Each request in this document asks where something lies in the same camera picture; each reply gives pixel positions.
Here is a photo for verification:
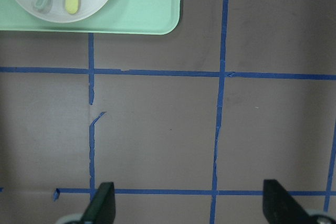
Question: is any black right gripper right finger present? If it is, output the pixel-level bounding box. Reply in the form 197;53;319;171
262;179;318;224

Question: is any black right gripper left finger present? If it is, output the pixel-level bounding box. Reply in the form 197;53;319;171
80;182;116;224

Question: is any green plastic tray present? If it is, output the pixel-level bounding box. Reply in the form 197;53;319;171
1;0;181;35

